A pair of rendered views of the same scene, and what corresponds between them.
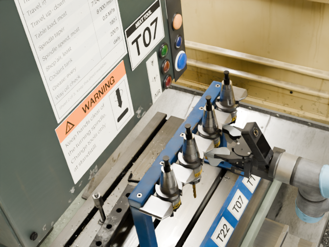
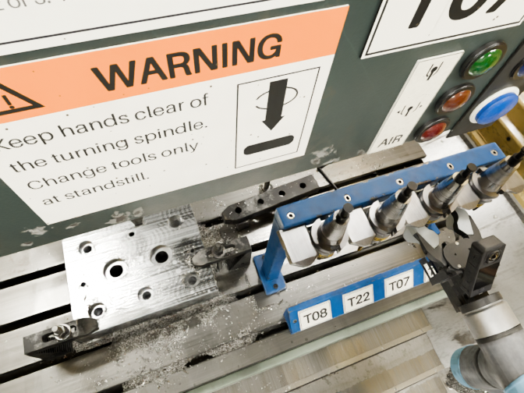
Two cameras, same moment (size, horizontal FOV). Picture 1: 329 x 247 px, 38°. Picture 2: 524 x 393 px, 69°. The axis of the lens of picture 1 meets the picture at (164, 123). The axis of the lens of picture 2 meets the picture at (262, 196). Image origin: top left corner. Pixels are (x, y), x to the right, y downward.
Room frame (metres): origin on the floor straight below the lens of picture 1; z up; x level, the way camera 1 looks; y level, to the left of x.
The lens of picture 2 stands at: (0.43, 0.00, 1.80)
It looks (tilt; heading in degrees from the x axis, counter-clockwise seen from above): 61 degrees down; 26
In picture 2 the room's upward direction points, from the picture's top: 9 degrees clockwise
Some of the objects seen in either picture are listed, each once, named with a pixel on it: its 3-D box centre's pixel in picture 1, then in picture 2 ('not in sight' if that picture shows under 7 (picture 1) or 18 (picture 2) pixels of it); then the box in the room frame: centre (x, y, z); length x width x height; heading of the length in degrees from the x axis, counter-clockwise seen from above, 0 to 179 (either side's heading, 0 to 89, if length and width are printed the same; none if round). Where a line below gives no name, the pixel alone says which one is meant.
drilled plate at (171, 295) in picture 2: not in sight; (140, 265); (0.54, 0.32, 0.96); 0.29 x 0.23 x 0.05; 145
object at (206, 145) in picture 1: (200, 144); (411, 210); (0.86, -0.08, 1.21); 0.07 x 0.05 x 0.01; 55
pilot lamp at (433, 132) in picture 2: (168, 81); (432, 130); (0.65, -0.02, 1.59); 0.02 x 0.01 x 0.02; 145
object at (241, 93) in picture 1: (235, 93); (508, 177); (1.04, -0.21, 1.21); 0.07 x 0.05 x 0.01; 55
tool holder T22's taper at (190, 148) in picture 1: (189, 146); (394, 206); (0.81, -0.05, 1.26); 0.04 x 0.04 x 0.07
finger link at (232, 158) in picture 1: (231, 154); (437, 248); (0.84, -0.16, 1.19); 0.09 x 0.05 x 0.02; 79
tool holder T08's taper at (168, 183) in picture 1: (167, 177); (335, 225); (0.72, 0.01, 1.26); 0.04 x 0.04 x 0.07
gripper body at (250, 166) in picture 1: (255, 159); (460, 274); (0.83, -0.22, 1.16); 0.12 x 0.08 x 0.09; 55
